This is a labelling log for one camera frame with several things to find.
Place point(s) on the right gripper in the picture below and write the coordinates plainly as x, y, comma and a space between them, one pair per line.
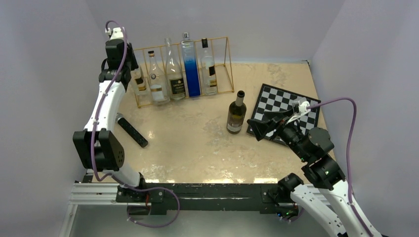
279, 119

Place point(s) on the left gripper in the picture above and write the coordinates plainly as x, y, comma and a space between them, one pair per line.
130, 52

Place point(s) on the clear bottle black gold label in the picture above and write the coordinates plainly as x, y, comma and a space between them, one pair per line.
140, 87

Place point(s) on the dark green wine bottle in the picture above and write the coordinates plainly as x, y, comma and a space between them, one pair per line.
236, 114

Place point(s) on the clear bottle gold white label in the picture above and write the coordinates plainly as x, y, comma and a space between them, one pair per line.
157, 81

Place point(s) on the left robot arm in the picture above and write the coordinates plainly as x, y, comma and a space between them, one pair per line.
96, 145

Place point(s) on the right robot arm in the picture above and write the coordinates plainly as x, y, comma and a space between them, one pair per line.
343, 217

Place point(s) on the clear bottle dark label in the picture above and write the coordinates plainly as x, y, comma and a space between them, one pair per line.
174, 73

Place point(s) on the tall blue gradient bottle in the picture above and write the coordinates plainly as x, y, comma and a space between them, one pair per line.
190, 64

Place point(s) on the clear bottle black cap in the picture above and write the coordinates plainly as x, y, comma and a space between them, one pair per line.
208, 70

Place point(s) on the black white chessboard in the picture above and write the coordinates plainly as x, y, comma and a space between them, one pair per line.
274, 99

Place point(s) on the black microphone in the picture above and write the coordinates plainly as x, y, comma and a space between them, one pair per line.
131, 130

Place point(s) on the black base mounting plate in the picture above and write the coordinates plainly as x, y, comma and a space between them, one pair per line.
163, 197

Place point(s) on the gold wire wine rack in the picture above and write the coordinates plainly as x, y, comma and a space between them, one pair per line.
218, 48

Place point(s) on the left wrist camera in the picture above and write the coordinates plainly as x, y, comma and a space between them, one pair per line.
117, 33

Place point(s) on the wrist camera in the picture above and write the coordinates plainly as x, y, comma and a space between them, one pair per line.
300, 108
117, 33

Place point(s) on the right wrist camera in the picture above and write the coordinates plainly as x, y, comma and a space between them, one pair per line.
300, 108

